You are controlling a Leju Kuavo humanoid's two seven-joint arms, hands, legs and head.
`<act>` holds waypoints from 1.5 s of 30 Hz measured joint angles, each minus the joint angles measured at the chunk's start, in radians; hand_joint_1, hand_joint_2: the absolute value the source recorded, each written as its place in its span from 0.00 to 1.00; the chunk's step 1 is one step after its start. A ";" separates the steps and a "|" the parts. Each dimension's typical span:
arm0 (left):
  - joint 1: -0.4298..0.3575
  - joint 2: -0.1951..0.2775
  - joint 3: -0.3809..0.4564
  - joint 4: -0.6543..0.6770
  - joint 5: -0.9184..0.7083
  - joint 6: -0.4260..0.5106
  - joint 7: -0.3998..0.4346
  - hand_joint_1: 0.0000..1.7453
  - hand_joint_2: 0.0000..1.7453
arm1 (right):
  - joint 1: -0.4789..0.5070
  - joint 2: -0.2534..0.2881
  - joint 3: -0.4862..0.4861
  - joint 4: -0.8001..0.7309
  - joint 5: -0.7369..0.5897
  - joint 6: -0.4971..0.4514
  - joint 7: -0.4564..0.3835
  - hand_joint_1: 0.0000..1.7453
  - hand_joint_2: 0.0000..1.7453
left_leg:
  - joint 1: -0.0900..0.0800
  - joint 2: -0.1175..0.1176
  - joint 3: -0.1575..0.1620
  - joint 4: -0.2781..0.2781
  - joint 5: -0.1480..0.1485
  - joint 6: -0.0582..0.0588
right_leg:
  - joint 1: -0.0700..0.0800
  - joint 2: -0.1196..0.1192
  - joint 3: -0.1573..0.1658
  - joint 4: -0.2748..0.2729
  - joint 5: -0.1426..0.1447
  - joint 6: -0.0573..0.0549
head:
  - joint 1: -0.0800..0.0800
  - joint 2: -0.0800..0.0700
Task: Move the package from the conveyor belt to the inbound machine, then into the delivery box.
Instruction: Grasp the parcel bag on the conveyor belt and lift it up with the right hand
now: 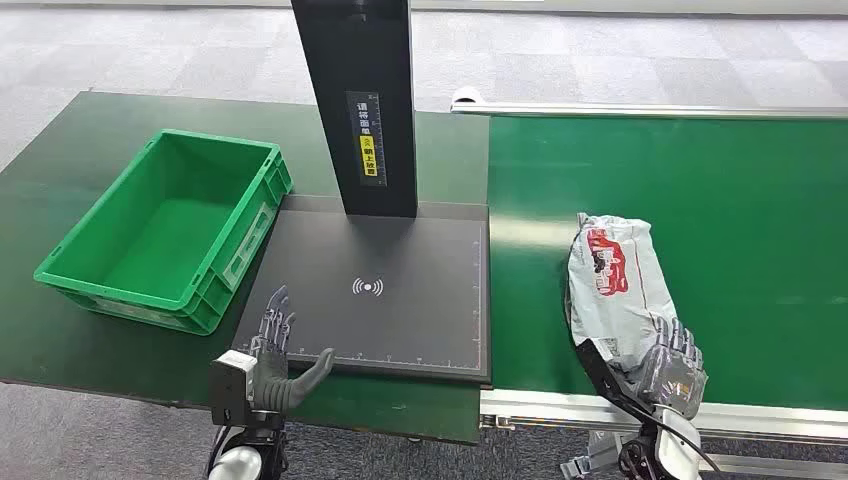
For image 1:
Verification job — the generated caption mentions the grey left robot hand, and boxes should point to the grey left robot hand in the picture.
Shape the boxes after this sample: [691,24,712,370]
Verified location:
[249,284,337,413]

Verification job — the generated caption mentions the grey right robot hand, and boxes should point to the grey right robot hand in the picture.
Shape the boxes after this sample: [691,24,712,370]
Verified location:
[634,317,709,423]

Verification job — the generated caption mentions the grey plastic mailer package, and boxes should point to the grey plastic mailer package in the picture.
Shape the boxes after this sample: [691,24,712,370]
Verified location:
[564,212,681,393]

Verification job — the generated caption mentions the black inbound scanner machine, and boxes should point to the black inbound scanner machine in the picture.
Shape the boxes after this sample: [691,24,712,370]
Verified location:
[231,0,494,386]

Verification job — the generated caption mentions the green conveyor belt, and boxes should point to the green conveyor belt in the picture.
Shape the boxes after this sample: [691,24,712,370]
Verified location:
[487,115,848,413]

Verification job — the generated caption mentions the green plastic crate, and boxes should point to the green plastic crate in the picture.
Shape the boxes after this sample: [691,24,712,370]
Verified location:
[33,128,295,337]

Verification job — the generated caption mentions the black and yellow label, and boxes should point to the black and yellow label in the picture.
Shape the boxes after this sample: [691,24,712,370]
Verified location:
[345,89,389,187]

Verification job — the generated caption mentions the dark green table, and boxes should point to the dark green table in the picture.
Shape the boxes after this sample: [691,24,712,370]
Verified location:
[0,90,492,446]

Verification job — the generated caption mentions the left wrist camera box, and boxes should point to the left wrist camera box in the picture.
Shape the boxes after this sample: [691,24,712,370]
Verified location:
[209,350,259,427]

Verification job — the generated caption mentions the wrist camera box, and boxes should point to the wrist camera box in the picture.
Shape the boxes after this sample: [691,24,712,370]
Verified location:
[209,350,259,427]
[574,339,643,415]

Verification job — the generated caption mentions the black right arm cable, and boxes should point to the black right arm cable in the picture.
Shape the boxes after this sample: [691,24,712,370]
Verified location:
[622,397,727,477]

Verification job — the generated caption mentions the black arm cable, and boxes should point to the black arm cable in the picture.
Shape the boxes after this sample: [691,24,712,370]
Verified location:
[205,423,234,480]
[622,397,727,477]

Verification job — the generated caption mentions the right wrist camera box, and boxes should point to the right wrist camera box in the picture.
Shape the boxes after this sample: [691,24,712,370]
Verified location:
[574,339,643,415]

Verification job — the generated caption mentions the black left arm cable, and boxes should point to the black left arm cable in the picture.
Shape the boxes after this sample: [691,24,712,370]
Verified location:
[205,423,234,480]

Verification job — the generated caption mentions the aluminium conveyor frame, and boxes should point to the aluminium conveyor frame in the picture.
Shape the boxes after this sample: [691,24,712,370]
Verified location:
[450,86,848,480]

